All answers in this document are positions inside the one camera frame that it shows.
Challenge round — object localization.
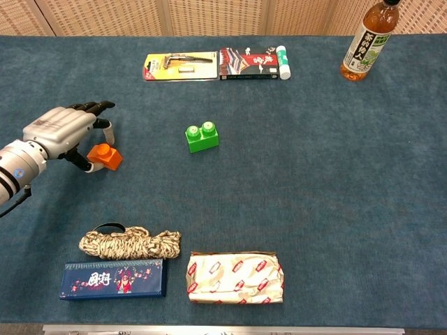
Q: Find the white red wrapped package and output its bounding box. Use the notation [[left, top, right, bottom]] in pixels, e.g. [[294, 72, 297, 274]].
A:
[[185, 250, 285, 305]]

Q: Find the green two-stud building block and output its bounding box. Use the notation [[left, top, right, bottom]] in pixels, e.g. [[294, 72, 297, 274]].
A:
[[184, 121, 220, 154]]

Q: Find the white green glue stick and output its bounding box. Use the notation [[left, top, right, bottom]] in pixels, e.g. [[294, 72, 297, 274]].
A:
[[276, 45, 292, 80]]

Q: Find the woven folding screen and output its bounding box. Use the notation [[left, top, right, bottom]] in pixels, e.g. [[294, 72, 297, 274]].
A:
[[0, 0, 447, 37]]

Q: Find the black strap loop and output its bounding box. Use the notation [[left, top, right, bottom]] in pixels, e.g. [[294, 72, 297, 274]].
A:
[[93, 222, 126, 234]]

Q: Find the orange single-stud building block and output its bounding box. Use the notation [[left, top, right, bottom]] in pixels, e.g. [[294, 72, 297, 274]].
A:
[[87, 143, 124, 172]]

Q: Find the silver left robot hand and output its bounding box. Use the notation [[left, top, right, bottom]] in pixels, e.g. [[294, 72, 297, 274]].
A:
[[22, 100, 116, 174]]

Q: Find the blue felt table cloth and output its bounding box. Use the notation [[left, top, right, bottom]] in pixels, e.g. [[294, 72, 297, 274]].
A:
[[0, 33, 447, 325]]

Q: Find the amber tea bottle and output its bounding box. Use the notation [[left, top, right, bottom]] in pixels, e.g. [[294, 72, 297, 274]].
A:
[[340, 0, 400, 82]]

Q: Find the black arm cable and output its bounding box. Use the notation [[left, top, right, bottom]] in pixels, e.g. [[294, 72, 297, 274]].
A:
[[0, 184, 33, 219]]

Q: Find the camouflage rope bundle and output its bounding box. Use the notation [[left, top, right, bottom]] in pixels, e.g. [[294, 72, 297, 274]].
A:
[[78, 225, 182, 260]]

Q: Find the yellow razor blister pack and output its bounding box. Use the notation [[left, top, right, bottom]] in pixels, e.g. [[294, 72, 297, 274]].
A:
[[142, 51, 219, 82]]

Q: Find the aluminium rail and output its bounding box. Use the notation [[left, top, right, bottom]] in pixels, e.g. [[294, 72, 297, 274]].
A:
[[42, 324, 406, 335]]

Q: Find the black red printed box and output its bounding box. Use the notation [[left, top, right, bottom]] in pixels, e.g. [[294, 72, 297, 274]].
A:
[[219, 47, 281, 81]]

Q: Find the navy blue printed box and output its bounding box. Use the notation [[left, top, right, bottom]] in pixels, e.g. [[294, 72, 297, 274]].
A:
[[59, 258, 168, 302]]

